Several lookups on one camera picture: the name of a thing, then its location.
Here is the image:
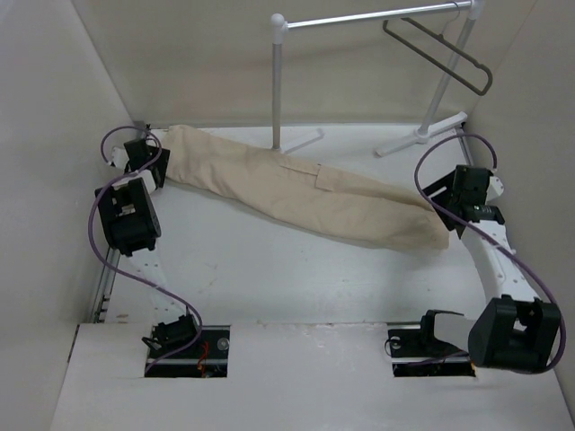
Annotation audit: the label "beige cargo trousers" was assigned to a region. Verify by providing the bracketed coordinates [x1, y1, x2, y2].
[162, 125, 449, 251]

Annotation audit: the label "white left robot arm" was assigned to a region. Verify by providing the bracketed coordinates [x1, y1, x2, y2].
[88, 134, 202, 361]

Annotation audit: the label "metal table rail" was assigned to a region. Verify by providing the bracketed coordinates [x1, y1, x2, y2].
[455, 127, 474, 166]
[89, 119, 151, 324]

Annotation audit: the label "white clothes rack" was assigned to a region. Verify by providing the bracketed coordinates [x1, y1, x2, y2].
[270, 0, 493, 157]

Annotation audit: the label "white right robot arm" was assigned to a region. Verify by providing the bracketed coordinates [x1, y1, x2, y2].
[385, 165, 564, 376]

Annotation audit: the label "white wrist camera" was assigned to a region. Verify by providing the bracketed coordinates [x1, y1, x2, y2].
[107, 146, 129, 171]
[486, 176, 504, 203]

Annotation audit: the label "left metal table rail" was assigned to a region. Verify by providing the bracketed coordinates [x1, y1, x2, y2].
[89, 119, 151, 324]

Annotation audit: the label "grey clothes hanger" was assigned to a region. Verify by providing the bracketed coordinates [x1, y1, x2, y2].
[382, 2, 493, 96]

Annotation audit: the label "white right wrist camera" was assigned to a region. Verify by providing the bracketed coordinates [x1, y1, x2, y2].
[486, 176, 504, 203]

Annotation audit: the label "right metal table rail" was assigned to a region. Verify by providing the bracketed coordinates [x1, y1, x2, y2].
[455, 127, 474, 166]

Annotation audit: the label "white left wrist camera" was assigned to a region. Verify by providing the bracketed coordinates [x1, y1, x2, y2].
[107, 146, 129, 171]

